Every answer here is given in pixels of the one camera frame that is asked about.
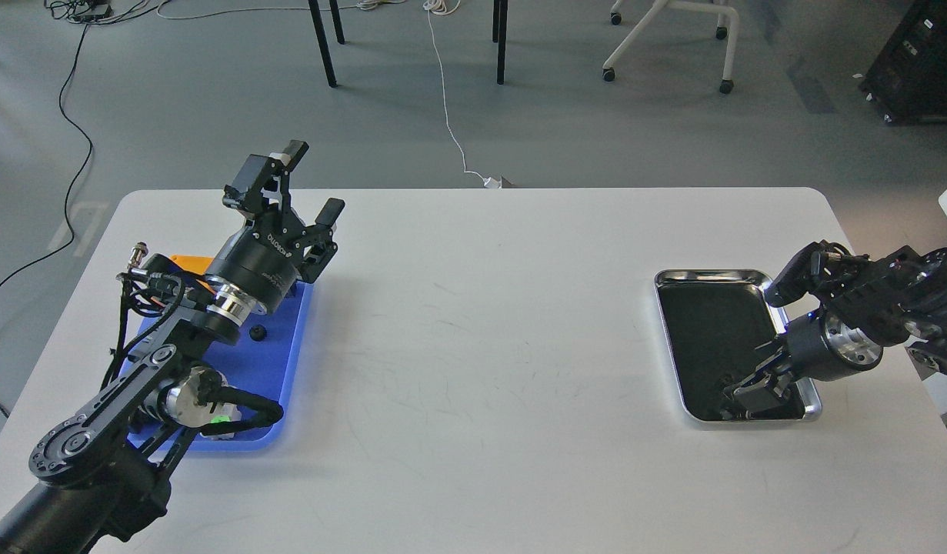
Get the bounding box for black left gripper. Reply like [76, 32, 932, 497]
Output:
[205, 140, 345, 313]

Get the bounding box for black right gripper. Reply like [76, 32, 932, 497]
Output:
[723, 312, 882, 420]

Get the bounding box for small black gear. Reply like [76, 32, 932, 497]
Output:
[248, 324, 267, 342]

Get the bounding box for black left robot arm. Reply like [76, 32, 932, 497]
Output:
[0, 140, 345, 553]

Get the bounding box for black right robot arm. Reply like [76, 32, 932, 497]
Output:
[723, 241, 947, 416]

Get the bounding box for green white connector part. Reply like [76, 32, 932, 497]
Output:
[200, 413, 240, 441]

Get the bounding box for silver metal tray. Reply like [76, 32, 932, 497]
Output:
[655, 268, 822, 425]

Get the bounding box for orange plastic box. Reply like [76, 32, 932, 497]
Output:
[170, 255, 213, 289]

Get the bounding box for blue plastic tray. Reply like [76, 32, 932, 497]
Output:
[129, 281, 314, 455]

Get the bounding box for white rolling chair base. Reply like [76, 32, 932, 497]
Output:
[601, 1, 742, 95]

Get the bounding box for black table legs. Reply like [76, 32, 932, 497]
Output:
[307, 0, 509, 88]

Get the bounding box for black equipment case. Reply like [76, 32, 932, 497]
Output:
[859, 1, 947, 125]

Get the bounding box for white floor cable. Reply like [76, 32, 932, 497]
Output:
[158, 0, 503, 189]

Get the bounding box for black floor cable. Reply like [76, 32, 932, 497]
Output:
[0, 0, 158, 416]

